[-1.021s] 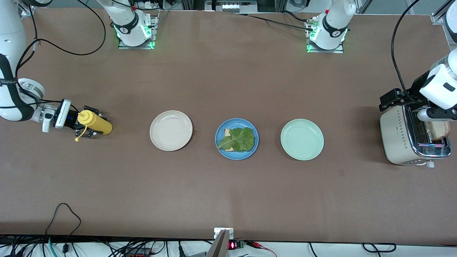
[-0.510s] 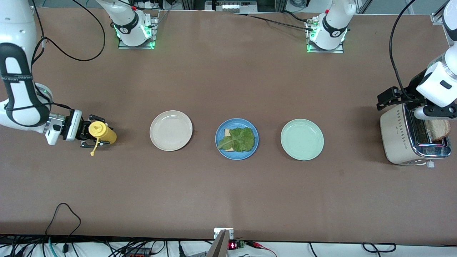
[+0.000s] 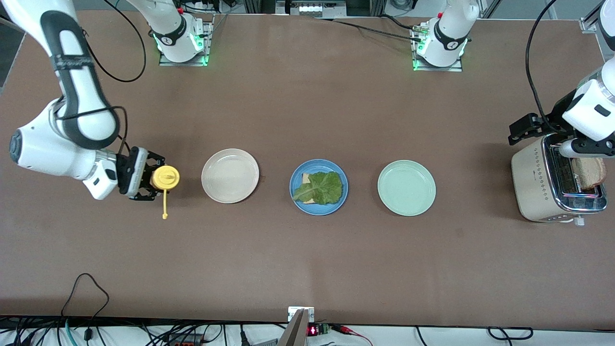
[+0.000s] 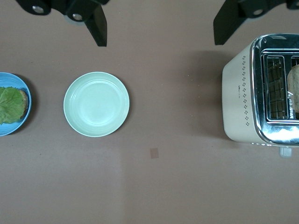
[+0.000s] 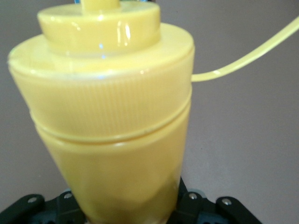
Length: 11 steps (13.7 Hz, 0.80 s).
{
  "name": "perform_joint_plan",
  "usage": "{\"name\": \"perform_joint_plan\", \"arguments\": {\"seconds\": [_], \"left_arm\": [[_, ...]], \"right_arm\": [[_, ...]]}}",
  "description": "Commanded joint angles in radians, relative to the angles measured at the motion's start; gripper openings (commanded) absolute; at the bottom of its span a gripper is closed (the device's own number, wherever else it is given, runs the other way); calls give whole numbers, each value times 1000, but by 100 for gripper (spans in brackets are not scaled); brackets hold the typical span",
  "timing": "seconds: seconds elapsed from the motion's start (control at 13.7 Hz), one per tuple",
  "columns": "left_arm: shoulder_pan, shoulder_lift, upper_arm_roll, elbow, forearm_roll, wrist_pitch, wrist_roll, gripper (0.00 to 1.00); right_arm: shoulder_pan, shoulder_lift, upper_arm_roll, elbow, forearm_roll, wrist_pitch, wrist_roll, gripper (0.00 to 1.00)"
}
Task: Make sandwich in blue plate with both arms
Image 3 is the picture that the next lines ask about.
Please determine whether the beige plate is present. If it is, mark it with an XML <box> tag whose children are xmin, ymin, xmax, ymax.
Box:
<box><xmin>201</xmin><ymin>148</ymin><xmax>260</xmax><ymax>204</ymax></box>

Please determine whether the light green plate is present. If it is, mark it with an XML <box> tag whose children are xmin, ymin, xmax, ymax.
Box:
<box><xmin>378</xmin><ymin>160</ymin><xmax>437</xmax><ymax>217</ymax></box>

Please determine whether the red clip lead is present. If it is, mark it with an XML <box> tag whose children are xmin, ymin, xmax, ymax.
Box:
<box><xmin>332</xmin><ymin>324</ymin><xmax>373</xmax><ymax>346</ymax></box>

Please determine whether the thin black looped cable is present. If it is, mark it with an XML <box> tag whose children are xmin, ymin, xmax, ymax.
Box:
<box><xmin>60</xmin><ymin>273</ymin><xmax>110</xmax><ymax>332</ymax></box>

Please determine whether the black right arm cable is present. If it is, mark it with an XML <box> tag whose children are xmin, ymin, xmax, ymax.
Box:
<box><xmin>55</xmin><ymin>0</ymin><xmax>147</xmax><ymax>157</ymax></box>

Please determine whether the black cable across table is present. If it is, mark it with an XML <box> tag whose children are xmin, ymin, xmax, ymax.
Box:
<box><xmin>315</xmin><ymin>17</ymin><xmax>423</xmax><ymax>44</ymax></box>

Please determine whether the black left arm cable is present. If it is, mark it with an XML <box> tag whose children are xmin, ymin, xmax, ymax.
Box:
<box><xmin>525</xmin><ymin>0</ymin><xmax>560</xmax><ymax>128</ymax></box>

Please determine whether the toasted bread slice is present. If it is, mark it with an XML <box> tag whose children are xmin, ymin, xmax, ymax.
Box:
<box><xmin>301</xmin><ymin>173</ymin><xmax>320</xmax><ymax>205</ymax></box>
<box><xmin>571</xmin><ymin>156</ymin><xmax>607</xmax><ymax>189</ymax></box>

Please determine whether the black flat looped cable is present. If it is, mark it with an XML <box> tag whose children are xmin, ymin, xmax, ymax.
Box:
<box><xmin>488</xmin><ymin>327</ymin><xmax>534</xmax><ymax>341</ymax></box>

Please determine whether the grey metal bar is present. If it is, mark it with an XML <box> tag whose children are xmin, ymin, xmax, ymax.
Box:
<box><xmin>276</xmin><ymin>309</ymin><xmax>310</xmax><ymax>346</ymax></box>

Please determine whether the small white bracket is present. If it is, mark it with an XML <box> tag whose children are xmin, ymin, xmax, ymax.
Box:
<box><xmin>288</xmin><ymin>306</ymin><xmax>315</xmax><ymax>322</ymax></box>

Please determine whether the green lettuce leaf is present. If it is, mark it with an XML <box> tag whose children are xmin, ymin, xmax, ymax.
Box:
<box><xmin>292</xmin><ymin>171</ymin><xmax>344</xmax><ymax>205</ymax></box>

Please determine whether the yellow mustard squeeze bottle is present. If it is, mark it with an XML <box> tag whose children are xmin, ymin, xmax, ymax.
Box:
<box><xmin>151</xmin><ymin>165</ymin><xmax>181</xmax><ymax>220</ymax></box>

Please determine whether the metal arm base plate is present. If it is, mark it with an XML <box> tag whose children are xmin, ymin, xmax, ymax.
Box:
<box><xmin>412</xmin><ymin>57</ymin><xmax>463</xmax><ymax>73</ymax></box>
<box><xmin>159</xmin><ymin>50</ymin><xmax>209</xmax><ymax>67</ymax></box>

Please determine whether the blue plate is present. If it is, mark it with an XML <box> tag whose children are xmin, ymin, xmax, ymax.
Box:
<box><xmin>289</xmin><ymin>159</ymin><xmax>349</xmax><ymax>216</ymax></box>

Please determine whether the cream and chrome toaster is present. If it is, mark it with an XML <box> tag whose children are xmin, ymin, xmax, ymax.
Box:
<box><xmin>511</xmin><ymin>135</ymin><xmax>608</xmax><ymax>227</ymax></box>

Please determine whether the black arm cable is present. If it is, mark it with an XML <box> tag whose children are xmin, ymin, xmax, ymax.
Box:
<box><xmin>525</xmin><ymin>0</ymin><xmax>560</xmax><ymax>128</ymax></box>
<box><xmin>55</xmin><ymin>0</ymin><xmax>147</xmax><ymax>157</ymax></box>

